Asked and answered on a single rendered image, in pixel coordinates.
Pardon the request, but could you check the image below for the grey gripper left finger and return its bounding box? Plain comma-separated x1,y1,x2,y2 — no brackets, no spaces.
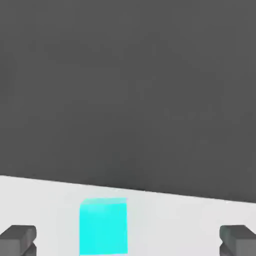
0,224,38,256

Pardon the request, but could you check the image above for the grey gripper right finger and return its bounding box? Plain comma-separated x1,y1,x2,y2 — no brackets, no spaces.
219,224,256,256

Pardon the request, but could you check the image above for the large cyan box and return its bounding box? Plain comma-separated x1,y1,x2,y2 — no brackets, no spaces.
79,197,129,256

